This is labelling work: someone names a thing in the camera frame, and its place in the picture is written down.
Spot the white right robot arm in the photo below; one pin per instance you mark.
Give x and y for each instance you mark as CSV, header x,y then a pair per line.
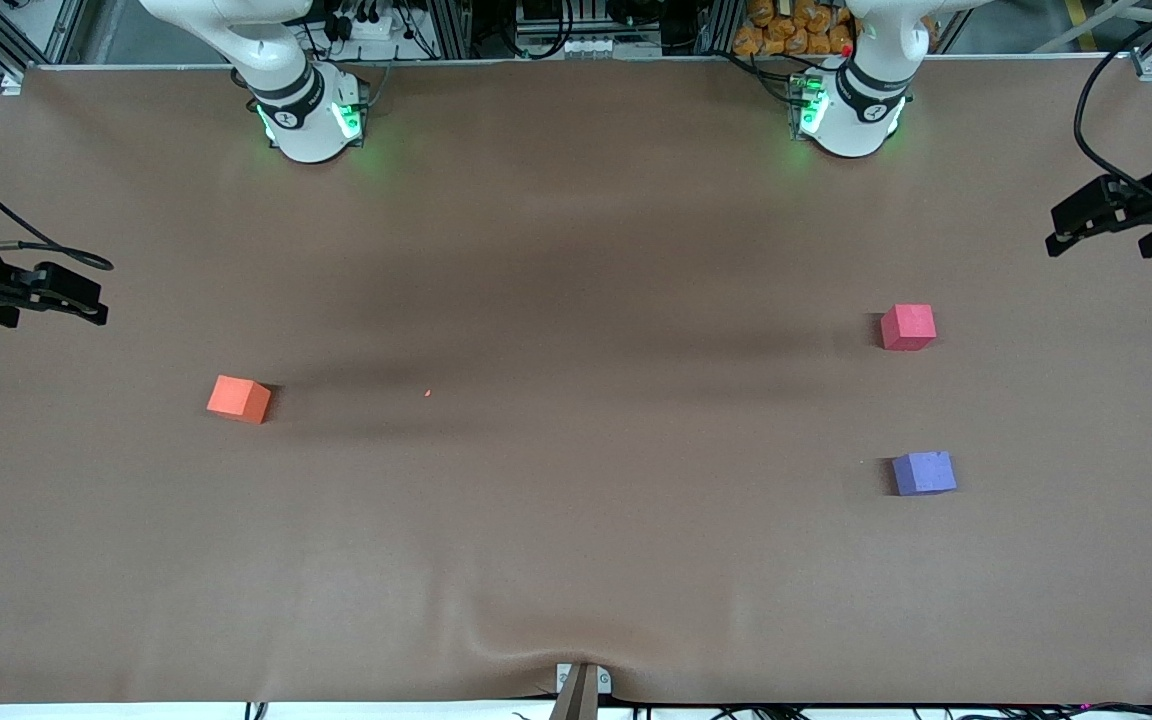
x,y
306,130

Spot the purple foam block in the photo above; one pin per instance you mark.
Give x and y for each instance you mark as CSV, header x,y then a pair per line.
x,y
924,473

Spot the red foam block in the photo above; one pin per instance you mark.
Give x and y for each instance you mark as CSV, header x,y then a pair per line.
x,y
908,327

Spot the white socket strip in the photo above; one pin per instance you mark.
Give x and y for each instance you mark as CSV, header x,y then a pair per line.
x,y
606,47

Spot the large fabric table mat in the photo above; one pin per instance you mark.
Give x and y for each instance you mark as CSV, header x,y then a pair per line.
x,y
576,300

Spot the white power strip with plugs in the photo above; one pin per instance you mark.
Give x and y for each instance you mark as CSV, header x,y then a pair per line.
x,y
371,28

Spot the orange foam block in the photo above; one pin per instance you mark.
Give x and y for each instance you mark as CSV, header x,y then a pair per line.
x,y
239,398

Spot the metal clamp bracket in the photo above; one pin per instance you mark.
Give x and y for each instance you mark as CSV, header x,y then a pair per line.
x,y
581,695

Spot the aluminium frame post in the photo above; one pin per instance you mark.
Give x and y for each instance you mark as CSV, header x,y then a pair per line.
x,y
451,25
721,25

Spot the pile of orange lumpy items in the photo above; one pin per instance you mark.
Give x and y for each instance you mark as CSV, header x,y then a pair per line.
x,y
781,30

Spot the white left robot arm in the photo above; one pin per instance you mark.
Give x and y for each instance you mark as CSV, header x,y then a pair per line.
x,y
851,125

